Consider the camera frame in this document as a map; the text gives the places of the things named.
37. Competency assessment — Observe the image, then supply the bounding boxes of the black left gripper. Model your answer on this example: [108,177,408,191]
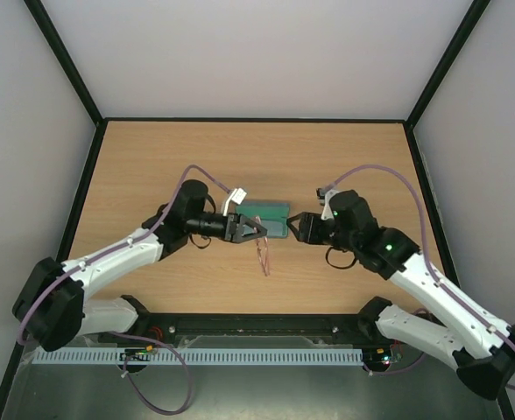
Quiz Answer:
[187,212,268,245]

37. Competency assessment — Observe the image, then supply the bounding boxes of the pink transparent sunglasses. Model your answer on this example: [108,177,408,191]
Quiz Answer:
[255,235,271,277]

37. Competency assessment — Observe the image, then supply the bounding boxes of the light blue cleaning cloth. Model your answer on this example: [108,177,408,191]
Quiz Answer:
[266,219,288,238]

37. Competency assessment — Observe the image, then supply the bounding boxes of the grey green glasses case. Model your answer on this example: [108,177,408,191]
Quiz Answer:
[236,199,290,239]

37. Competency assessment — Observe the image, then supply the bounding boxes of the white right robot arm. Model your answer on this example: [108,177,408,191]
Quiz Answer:
[287,190,515,401]

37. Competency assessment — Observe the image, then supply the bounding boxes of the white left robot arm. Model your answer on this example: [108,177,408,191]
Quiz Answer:
[11,179,267,352]

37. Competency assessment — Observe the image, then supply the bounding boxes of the right controller board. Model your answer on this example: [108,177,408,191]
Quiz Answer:
[363,344,403,367]

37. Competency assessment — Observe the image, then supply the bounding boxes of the controller board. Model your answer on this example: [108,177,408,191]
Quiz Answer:
[363,344,403,367]
[118,346,158,362]

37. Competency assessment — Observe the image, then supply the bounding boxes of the left controller board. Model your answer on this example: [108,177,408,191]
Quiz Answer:
[118,346,158,362]

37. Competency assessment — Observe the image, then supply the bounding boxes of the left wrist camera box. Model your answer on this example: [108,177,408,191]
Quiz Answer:
[221,187,247,216]

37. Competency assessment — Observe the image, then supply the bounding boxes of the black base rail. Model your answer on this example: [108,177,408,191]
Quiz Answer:
[125,313,393,348]

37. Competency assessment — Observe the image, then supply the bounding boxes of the light blue slotted cable duct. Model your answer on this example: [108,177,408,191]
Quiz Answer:
[32,347,363,367]

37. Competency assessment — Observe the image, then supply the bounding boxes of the black frame post right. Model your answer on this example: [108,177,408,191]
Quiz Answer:
[406,0,490,129]

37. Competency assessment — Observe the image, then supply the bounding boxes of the black frame post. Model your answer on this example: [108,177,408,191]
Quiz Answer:
[406,0,490,129]
[24,0,104,127]

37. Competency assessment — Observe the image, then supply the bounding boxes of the black frame post left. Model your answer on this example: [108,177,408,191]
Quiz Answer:
[24,0,104,127]

